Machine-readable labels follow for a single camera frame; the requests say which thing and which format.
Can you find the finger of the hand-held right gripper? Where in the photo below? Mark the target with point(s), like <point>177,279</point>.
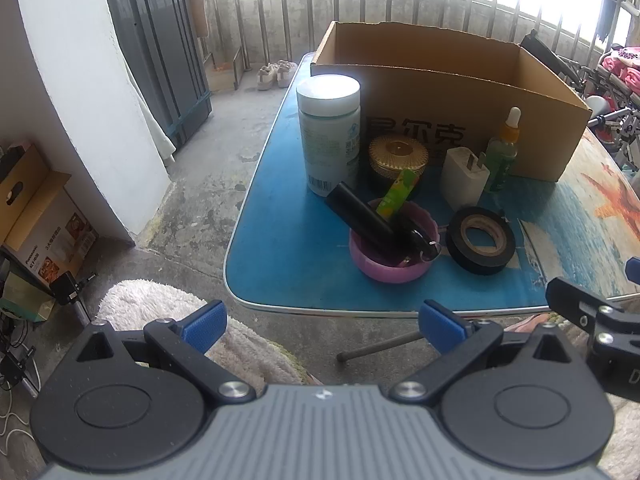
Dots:
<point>634,270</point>
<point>570,297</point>

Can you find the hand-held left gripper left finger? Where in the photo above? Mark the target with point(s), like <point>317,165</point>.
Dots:
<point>206,322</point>

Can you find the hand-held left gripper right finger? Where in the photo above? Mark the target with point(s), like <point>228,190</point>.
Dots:
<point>440,326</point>

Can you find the pink plastic bowl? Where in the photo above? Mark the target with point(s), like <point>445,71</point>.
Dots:
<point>385,267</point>

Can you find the black tape roll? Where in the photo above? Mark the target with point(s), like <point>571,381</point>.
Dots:
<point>457,245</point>

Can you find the black key fob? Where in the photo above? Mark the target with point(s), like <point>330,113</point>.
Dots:
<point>417,237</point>

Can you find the black flashlight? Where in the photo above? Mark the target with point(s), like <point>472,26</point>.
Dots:
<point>360,215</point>

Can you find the green lighter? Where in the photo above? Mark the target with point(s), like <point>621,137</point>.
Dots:
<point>395,195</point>

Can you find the white charger plug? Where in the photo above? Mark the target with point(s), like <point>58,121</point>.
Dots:
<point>462,180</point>

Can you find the green dropper bottle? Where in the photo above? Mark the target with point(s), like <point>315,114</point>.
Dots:
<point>500,160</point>

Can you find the black jar with gold lid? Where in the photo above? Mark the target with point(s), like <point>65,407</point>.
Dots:
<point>397,160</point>

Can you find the brown cardboard box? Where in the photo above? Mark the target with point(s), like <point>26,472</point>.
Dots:
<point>425,90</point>

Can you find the white fluffy blanket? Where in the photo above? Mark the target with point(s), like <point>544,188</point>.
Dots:
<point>145,300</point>

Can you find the metal table leg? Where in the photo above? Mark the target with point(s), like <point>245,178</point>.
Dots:
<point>375,347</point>

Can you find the black power adapter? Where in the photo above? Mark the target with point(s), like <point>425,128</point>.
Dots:
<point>67,287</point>

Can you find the printed cardboard appliance box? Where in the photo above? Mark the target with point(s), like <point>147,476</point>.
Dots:
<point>55,240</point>

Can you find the green box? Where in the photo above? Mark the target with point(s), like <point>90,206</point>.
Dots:
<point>20,292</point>

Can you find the pink cloth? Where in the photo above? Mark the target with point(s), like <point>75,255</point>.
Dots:
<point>622,67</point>

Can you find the white plastic bottle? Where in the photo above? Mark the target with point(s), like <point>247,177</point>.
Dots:
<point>327,130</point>

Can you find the black wheelchair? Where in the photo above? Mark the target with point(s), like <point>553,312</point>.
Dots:
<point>547,55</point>

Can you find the beige shoe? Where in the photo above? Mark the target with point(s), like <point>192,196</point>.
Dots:
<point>287,74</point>
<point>267,77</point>

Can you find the grey cabinet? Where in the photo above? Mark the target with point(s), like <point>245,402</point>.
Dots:
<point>155,50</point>

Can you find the metal balcony railing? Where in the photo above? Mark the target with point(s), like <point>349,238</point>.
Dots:
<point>216,7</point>

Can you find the brown rolled mat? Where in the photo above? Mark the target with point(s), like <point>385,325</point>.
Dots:
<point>195,0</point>

